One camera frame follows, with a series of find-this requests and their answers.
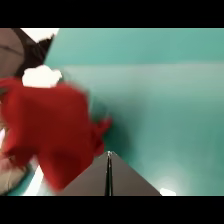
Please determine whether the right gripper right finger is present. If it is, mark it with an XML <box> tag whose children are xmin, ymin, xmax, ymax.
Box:
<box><xmin>108</xmin><ymin>150</ymin><xmax>162</xmax><ymax>197</ymax></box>

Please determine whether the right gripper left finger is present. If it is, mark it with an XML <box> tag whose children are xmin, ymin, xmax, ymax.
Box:
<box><xmin>58</xmin><ymin>150</ymin><xmax>110</xmax><ymax>197</ymax></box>

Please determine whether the red garment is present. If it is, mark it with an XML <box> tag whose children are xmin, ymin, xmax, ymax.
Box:
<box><xmin>0</xmin><ymin>77</ymin><xmax>113</xmax><ymax>192</ymax></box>

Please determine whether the white garment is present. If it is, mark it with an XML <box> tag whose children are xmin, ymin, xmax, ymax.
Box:
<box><xmin>21</xmin><ymin>64</ymin><xmax>63</xmax><ymax>89</ymax></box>

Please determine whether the black garment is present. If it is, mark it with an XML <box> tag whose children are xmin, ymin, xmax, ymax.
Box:
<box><xmin>13</xmin><ymin>28</ymin><xmax>55</xmax><ymax>78</ymax></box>

